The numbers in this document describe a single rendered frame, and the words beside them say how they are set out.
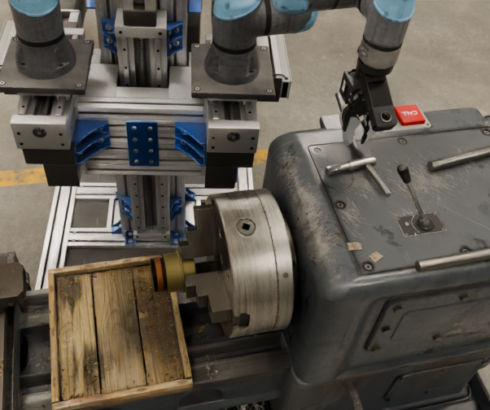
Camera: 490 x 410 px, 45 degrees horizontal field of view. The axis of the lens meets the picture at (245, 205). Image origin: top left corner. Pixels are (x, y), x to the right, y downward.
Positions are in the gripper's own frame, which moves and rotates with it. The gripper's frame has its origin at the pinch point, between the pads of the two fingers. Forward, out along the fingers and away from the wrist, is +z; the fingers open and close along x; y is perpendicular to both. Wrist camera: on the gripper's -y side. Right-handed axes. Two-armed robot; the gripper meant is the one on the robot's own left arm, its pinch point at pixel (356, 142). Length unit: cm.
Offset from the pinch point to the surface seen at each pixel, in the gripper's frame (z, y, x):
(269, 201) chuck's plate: 6.2, -8.2, 21.1
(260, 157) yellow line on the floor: 129, 123, -23
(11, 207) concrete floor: 129, 108, 98
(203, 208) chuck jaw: 9.6, -5.2, 34.4
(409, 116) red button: 2.8, 9.3, -17.3
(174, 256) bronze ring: 17.5, -10.8, 41.3
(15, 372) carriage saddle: 38, -21, 77
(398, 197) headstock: 4.0, -13.2, -5.4
